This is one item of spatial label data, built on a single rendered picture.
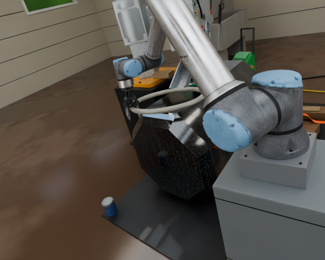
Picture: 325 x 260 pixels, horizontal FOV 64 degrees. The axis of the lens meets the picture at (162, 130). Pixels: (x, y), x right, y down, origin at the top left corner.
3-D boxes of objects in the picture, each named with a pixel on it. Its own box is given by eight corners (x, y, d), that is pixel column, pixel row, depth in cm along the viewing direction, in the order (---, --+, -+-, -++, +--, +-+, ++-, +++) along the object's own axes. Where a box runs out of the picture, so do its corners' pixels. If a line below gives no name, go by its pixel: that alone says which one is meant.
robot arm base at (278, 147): (317, 135, 94) (317, 111, 89) (298, 165, 83) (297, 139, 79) (265, 128, 107) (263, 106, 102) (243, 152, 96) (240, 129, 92)
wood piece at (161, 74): (153, 79, 267) (151, 74, 265) (158, 75, 273) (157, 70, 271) (169, 78, 256) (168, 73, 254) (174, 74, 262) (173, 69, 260)
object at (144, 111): (148, 94, 194) (147, 91, 193) (213, 87, 175) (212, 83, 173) (116, 117, 152) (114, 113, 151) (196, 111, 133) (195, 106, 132)
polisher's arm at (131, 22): (119, 41, 252) (111, 14, 240) (125, 35, 282) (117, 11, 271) (194, 21, 241) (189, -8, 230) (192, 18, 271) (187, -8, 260)
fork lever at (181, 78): (184, 48, 233) (183, 43, 230) (206, 44, 225) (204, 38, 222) (166, 94, 187) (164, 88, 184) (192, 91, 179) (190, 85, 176)
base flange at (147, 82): (120, 86, 288) (119, 82, 285) (149, 70, 317) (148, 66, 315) (151, 87, 255) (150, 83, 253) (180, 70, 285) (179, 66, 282)
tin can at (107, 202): (112, 206, 227) (107, 195, 221) (120, 209, 221) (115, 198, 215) (104, 214, 220) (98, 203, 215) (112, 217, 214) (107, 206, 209)
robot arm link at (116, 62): (115, 60, 141) (109, 59, 149) (120, 82, 146) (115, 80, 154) (130, 55, 145) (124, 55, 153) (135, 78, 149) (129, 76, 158)
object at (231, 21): (197, 73, 506) (189, 28, 467) (224, 53, 593) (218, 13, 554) (228, 72, 470) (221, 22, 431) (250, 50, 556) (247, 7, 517)
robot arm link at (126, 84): (117, 79, 156) (133, 76, 157) (119, 87, 158) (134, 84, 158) (117, 82, 147) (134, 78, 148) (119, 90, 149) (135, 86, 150)
